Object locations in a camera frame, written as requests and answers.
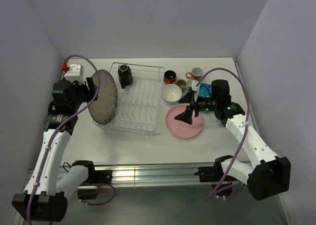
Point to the pink mug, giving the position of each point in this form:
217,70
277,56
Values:
196,73

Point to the blue polka dot plate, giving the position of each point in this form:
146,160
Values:
205,90

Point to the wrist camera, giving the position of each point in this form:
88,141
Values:
193,85
73,72

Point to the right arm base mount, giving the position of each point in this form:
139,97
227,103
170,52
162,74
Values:
209,174

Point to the pink plate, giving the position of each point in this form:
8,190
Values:
180,129

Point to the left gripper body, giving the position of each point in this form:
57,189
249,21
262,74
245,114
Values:
82,94

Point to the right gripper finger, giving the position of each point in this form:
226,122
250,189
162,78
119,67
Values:
185,116
187,98

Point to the light blue footed cup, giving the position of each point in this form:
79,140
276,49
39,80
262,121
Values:
219,123

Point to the small olive green cup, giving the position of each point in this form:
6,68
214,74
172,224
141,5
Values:
181,83

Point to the black mug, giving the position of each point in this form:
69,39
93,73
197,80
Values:
125,76

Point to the white bowl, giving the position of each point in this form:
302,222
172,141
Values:
171,93

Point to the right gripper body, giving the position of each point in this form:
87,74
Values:
203,104

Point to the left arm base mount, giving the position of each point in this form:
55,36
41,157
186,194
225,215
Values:
87,191

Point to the white wire dish rack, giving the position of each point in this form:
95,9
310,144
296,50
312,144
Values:
138,104

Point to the speckled grey plate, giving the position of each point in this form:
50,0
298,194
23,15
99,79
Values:
104,108

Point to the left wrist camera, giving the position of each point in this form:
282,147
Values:
73,72

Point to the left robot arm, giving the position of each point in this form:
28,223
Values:
45,198

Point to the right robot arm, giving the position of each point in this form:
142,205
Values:
268,174

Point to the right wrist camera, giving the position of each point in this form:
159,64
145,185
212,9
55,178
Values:
193,85

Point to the black and orange cup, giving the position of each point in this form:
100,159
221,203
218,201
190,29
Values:
169,77

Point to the aluminium mounting rail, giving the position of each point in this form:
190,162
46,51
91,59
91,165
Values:
157,175

